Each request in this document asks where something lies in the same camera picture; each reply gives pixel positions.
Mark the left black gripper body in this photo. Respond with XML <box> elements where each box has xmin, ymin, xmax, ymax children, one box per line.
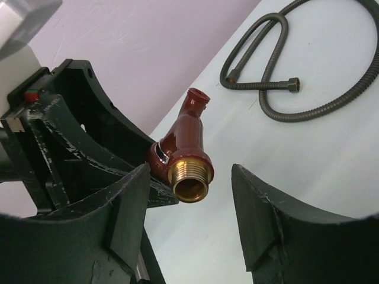
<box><xmin>1</xmin><ymin>67</ymin><xmax>68</xmax><ymax>213</ymax></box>

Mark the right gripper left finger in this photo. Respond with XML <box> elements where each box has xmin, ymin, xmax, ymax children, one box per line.
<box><xmin>1</xmin><ymin>164</ymin><xmax>150</xmax><ymax>283</ymax></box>

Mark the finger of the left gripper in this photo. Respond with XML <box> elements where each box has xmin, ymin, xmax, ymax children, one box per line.
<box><xmin>52</xmin><ymin>59</ymin><xmax>154</xmax><ymax>166</ymax></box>
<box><xmin>26</xmin><ymin>94</ymin><xmax>180</xmax><ymax>217</ymax></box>

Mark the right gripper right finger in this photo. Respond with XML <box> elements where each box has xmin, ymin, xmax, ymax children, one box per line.
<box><xmin>232</xmin><ymin>164</ymin><xmax>378</xmax><ymax>283</ymax></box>

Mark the dark red brass faucet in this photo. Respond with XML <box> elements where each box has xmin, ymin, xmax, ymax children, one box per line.
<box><xmin>147</xmin><ymin>88</ymin><xmax>214</xmax><ymax>203</ymax></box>

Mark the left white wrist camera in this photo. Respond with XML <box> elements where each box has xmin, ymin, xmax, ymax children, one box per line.
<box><xmin>1</xmin><ymin>0</ymin><xmax>62</xmax><ymax>115</ymax></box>

